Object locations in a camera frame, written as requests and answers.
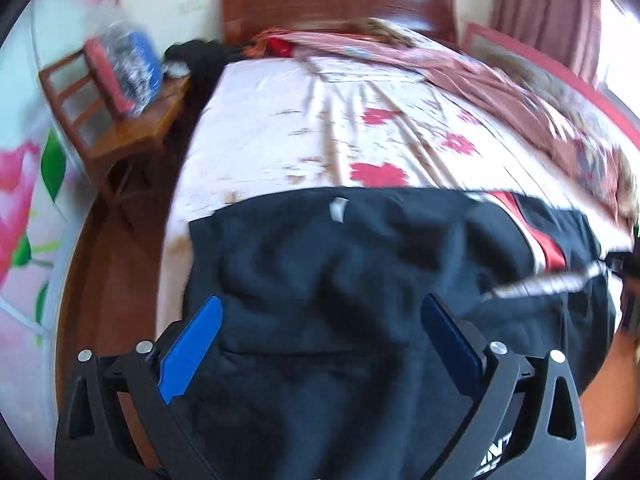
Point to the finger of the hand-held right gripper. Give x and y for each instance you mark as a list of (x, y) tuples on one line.
[(545, 282)]

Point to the pink curtain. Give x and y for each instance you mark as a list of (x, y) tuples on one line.
[(545, 10)]

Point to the wooden bed headboard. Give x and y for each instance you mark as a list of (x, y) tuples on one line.
[(325, 0)]

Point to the reddish brown patterned quilt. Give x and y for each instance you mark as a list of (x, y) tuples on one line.
[(450, 65)]

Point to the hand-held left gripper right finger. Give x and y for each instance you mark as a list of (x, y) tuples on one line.
[(452, 340)]

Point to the floral white bed sheet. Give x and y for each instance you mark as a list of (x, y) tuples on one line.
[(300, 125)]

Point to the wooden chair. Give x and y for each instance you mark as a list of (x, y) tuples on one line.
[(140, 130)]

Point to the floral wardrobe door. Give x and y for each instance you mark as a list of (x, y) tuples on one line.
[(25, 185)]

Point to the dark clothes pile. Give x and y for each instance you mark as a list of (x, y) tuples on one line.
[(205, 60)]

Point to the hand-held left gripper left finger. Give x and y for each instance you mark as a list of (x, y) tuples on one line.
[(192, 345)]

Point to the red-edged patterned quilt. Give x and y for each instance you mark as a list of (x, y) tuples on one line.
[(550, 75)]

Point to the red orange pillow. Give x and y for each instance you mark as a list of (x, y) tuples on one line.
[(277, 46)]

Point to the clear bag of clothes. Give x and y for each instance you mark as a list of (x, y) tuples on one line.
[(125, 65)]

